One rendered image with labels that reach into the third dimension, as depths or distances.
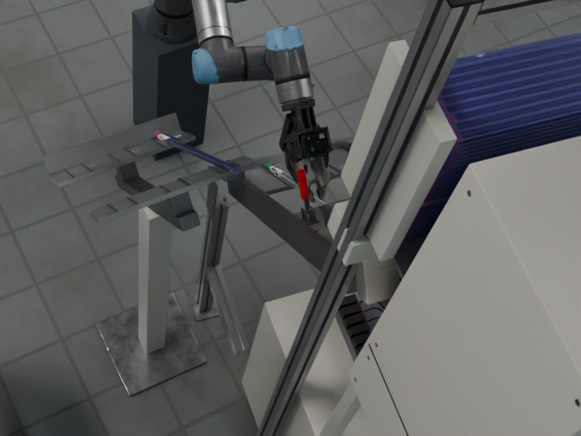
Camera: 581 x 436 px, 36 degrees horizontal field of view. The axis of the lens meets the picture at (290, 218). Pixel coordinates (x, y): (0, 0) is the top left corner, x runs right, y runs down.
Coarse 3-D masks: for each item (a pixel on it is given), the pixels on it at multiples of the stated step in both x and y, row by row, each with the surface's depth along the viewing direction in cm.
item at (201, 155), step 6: (156, 138) 220; (168, 138) 213; (174, 144) 208; (180, 144) 205; (186, 144) 204; (186, 150) 201; (192, 150) 198; (198, 150) 197; (198, 156) 194; (204, 156) 191; (210, 156) 190; (210, 162) 188; (216, 162) 184; (222, 162) 183; (222, 168) 182; (228, 168) 179; (234, 168) 177; (234, 174) 177
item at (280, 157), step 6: (342, 138) 228; (348, 138) 228; (336, 144) 227; (342, 144) 228; (348, 144) 228; (270, 156) 222; (276, 156) 222; (282, 156) 223; (258, 162) 221; (264, 162) 221; (276, 162) 222; (282, 162) 223; (252, 168) 221
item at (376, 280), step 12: (360, 264) 154; (372, 264) 153; (384, 264) 154; (360, 276) 155; (372, 276) 154; (384, 276) 155; (396, 276) 156; (360, 288) 157; (372, 288) 155; (384, 288) 155; (396, 288) 156; (372, 300) 155
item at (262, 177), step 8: (336, 152) 225; (344, 152) 224; (304, 160) 222; (312, 160) 221; (336, 160) 218; (344, 160) 217; (264, 168) 219; (280, 168) 219; (328, 168) 213; (336, 168) 212; (248, 176) 215; (256, 176) 214; (264, 176) 214; (272, 176) 213; (312, 176) 208; (336, 176) 208; (256, 184) 209; (264, 184) 208; (272, 184) 207; (280, 184) 206; (288, 184) 204; (272, 192) 204
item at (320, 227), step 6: (318, 210) 186; (300, 216) 184; (318, 216) 183; (318, 222) 179; (324, 222) 179; (318, 228) 176; (324, 228) 176; (324, 234) 173; (330, 234) 172; (330, 240) 169
